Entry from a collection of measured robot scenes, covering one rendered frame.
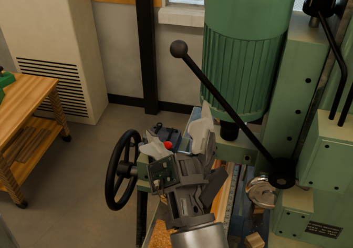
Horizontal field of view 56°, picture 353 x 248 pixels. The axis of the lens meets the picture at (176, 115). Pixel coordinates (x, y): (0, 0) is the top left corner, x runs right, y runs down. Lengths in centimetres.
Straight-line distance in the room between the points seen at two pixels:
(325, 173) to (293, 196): 13
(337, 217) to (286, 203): 21
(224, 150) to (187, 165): 38
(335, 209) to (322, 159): 28
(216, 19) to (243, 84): 15
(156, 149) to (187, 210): 15
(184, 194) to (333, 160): 30
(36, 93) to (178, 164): 167
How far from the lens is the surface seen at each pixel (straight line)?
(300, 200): 83
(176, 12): 213
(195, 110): 127
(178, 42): 62
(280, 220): 85
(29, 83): 223
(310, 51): 69
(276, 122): 79
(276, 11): 65
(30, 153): 224
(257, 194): 89
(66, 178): 229
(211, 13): 68
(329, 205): 95
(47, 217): 216
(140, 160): 102
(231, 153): 94
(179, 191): 54
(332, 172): 73
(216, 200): 95
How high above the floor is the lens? 173
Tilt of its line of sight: 42 degrees down
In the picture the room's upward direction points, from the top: straight up
